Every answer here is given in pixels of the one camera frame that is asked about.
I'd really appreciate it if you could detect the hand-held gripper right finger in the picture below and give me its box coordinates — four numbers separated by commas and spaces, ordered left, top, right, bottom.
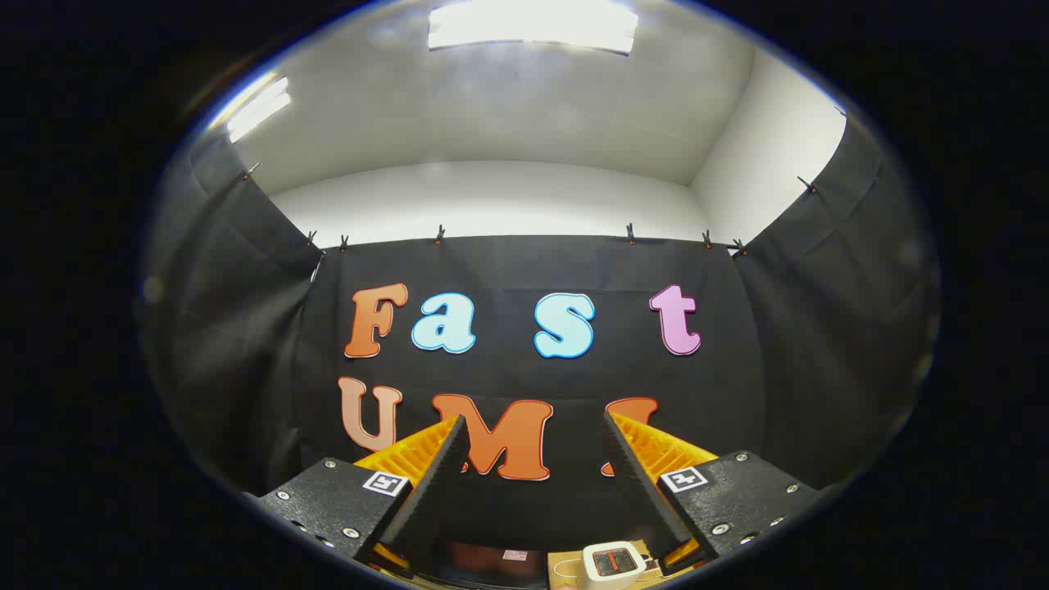
604, 411, 825, 576

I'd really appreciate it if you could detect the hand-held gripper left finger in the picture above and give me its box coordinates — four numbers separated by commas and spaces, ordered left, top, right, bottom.
242, 415, 471, 576

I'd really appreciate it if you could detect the white toaster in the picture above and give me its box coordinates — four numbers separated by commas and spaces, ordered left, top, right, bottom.
581, 540, 650, 590

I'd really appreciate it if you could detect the black backdrop cloth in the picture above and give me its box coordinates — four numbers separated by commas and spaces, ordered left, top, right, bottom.
138, 107, 941, 560

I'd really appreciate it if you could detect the narrow ceiling light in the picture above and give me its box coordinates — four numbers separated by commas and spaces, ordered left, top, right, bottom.
225, 75, 293, 144

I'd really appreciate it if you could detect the large rectangular ceiling light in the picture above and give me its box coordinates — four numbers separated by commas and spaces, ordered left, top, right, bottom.
427, 0, 639, 57

